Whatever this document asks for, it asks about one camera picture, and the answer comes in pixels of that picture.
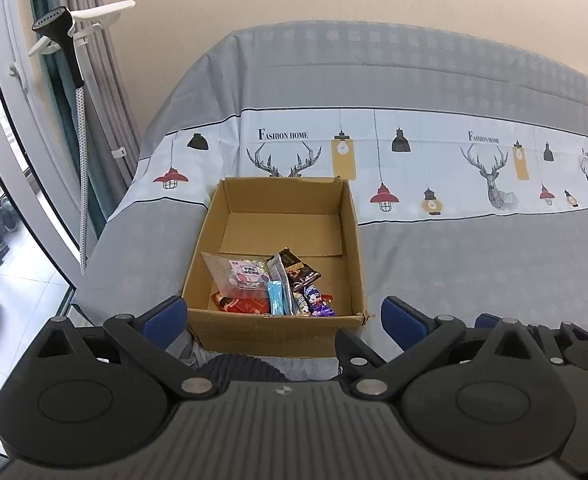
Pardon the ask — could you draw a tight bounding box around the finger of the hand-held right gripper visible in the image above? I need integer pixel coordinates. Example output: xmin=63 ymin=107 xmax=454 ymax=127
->
xmin=475 ymin=312 xmax=588 ymax=376

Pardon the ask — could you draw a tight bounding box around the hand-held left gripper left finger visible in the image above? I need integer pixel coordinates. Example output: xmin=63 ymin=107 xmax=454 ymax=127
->
xmin=36 ymin=296 xmax=214 ymax=397

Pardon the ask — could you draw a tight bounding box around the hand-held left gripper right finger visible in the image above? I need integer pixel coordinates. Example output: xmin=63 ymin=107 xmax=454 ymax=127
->
xmin=335 ymin=297 xmax=540 ymax=398

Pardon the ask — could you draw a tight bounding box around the red gold candy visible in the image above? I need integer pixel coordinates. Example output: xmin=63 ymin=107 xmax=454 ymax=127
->
xmin=211 ymin=291 xmax=239 ymax=313

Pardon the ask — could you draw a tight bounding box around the clear bag with pink label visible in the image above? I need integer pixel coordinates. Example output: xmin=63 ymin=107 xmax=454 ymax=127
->
xmin=200 ymin=251 xmax=271 ymax=301

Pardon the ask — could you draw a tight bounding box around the red square snack packet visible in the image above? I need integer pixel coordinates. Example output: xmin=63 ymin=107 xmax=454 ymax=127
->
xmin=229 ymin=297 xmax=271 ymax=316

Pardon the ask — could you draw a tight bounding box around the purple snack packet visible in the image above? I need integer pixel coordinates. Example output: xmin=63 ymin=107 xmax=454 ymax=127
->
xmin=294 ymin=282 xmax=336 ymax=318

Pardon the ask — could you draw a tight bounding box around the brown cardboard box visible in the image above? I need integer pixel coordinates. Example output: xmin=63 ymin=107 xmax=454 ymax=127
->
xmin=180 ymin=176 xmax=370 ymax=358

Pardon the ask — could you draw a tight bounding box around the silver blue snack packet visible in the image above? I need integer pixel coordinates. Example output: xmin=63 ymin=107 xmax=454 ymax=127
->
xmin=266 ymin=255 xmax=299 ymax=317

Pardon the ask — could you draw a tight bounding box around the black snack packet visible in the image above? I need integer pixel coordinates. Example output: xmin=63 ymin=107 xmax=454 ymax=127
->
xmin=279 ymin=247 xmax=321 ymax=286

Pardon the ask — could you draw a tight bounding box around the grey printed bedsheet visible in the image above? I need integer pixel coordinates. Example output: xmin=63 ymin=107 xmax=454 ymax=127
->
xmin=74 ymin=20 xmax=588 ymax=386

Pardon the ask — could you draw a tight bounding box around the dark ribbed cloth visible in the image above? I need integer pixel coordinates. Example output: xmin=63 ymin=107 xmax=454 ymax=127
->
xmin=196 ymin=352 xmax=286 ymax=387

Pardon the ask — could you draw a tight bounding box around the grey curtain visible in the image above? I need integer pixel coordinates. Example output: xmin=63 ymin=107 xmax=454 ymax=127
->
xmin=56 ymin=0 xmax=142 ymax=221

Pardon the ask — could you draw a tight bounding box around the green curtain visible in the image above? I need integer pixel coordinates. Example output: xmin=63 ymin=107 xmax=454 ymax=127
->
xmin=24 ymin=0 xmax=77 ymax=133

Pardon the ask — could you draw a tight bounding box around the black garment steamer head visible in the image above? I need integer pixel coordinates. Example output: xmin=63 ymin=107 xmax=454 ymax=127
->
xmin=31 ymin=6 xmax=86 ymax=89

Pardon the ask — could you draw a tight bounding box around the white plastic hanger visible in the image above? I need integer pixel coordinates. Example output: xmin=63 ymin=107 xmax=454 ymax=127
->
xmin=28 ymin=0 xmax=136 ymax=57

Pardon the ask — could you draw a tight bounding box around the patterned steamer hose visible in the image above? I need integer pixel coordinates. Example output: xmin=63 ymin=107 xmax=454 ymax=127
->
xmin=75 ymin=85 xmax=91 ymax=277

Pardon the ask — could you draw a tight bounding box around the white window frame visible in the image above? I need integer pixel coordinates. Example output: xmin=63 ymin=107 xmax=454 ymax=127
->
xmin=0 ymin=0 xmax=100 ymax=301

